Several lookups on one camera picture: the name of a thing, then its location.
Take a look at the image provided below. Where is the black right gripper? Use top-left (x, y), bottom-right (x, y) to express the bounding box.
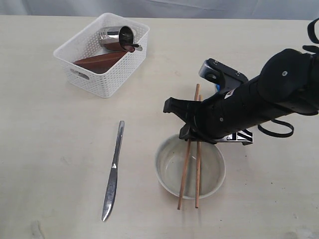
top-left (163, 94), bottom-right (253, 145)

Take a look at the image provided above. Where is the brown wooden chopstick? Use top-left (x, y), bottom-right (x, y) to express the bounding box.
top-left (177, 84), bottom-right (201, 210)
top-left (194, 94), bottom-right (203, 209)

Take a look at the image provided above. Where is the brown wooden chopstick front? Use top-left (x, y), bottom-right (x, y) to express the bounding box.
top-left (194, 94), bottom-right (203, 209)

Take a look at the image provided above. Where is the floral ceramic bowl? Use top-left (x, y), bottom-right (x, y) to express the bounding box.
top-left (155, 134), bottom-right (226, 200)

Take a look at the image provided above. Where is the stainless steel table knife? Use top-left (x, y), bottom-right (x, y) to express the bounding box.
top-left (101, 120), bottom-right (125, 222)

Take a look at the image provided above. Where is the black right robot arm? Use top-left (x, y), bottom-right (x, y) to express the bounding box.
top-left (163, 45), bottom-right (319, 144)

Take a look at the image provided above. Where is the dark spoon in cup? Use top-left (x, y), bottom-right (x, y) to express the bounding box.
top-left (123, 43), bottom-right (143, 53)

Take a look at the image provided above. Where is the brown wooden plate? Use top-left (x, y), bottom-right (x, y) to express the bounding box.
top-left (73, 50), bottom-right (128, 74)

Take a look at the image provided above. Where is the white woven plastic basket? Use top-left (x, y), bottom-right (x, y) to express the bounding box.
top-left (53, 13), bottom-right (150, 98)

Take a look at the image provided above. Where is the shiny metal cup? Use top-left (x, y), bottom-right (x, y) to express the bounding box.
top-left (98, 25), bottom-right (135, 51)

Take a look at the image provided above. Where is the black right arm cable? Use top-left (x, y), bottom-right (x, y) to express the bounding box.
top-left (257, 17), bottom-right (319, 138)

